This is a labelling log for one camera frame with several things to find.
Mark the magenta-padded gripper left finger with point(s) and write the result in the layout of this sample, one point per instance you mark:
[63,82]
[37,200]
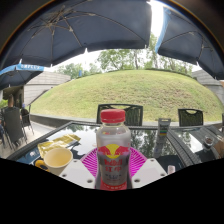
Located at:
[77,171]

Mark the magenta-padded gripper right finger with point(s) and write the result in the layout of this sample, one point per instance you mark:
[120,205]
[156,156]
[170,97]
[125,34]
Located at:
[150,170]

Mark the clear red-capped drink bottle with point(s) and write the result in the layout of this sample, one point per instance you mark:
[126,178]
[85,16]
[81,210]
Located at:
[113,150]

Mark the yellow plastic packet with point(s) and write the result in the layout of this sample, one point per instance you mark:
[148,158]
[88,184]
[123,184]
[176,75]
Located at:
[56,142]

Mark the upright table sign stand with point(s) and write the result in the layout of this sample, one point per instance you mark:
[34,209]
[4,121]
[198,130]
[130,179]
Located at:
[164,128]

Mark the black mesh-back patio chair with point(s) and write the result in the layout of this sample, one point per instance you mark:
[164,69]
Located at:
[133,115]
[190,118]

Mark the small dark table bowl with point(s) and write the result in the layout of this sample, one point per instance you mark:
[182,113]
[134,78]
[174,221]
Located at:
[208,141]

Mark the dark patio chair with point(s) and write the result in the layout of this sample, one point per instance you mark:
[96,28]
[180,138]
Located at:
[13,123]

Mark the person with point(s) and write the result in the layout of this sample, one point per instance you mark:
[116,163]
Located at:
[11,100]

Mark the small blue white-edged umbrella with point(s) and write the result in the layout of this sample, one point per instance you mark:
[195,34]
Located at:
[18,75]

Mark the large dark blue patio umbrella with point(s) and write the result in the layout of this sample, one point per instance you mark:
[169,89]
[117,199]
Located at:
[76,30]
[196,43]

